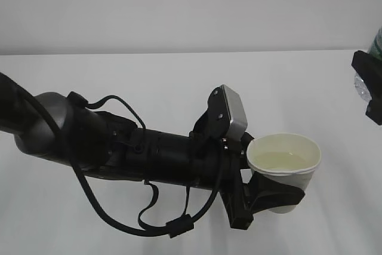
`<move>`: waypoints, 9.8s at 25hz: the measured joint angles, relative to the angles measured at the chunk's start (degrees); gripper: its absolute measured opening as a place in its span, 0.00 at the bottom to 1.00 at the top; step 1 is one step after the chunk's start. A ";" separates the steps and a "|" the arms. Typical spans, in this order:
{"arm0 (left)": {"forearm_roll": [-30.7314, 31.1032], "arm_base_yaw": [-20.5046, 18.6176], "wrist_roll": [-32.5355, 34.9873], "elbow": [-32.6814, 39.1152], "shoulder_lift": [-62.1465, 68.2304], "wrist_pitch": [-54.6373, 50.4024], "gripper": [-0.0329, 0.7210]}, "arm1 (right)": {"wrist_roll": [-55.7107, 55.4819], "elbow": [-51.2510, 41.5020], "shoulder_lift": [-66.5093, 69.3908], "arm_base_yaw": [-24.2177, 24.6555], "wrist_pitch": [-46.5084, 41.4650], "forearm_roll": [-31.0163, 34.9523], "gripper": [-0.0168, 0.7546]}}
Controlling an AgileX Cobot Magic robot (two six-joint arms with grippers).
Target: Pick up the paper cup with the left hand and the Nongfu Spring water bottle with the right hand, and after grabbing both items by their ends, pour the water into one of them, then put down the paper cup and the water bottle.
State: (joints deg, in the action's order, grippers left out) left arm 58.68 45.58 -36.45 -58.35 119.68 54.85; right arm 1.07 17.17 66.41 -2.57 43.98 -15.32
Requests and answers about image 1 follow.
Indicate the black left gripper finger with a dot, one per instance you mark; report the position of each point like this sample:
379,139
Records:
262,193

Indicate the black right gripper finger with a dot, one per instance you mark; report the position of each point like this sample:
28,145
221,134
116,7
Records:
367,78

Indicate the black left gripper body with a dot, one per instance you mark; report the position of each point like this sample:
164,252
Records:
225,159

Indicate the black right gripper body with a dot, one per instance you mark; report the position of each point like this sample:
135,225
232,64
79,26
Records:
374,111

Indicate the clear green-label water bottle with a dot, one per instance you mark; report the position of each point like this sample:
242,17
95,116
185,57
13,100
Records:
375,47

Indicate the white paper cup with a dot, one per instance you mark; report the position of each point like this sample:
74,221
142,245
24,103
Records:
285,158

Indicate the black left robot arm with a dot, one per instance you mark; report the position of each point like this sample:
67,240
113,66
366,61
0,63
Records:
71,131

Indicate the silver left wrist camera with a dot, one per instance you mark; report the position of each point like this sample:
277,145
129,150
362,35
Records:
226,114

